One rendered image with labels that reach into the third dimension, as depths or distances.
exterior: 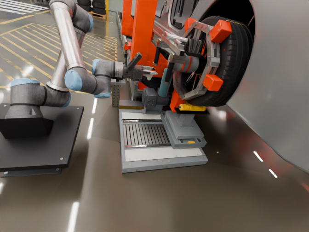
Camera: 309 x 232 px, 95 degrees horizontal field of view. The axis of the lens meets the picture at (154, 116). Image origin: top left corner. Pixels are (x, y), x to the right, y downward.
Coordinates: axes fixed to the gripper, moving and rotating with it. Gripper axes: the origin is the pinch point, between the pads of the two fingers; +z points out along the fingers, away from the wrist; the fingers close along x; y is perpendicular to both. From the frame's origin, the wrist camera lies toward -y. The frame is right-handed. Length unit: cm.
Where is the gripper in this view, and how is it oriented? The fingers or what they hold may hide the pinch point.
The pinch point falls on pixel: (155, 70)
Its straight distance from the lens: 95.4
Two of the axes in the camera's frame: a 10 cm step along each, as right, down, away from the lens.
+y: -2.0, 7.7, 6.1
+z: 9.5, 0.1, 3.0
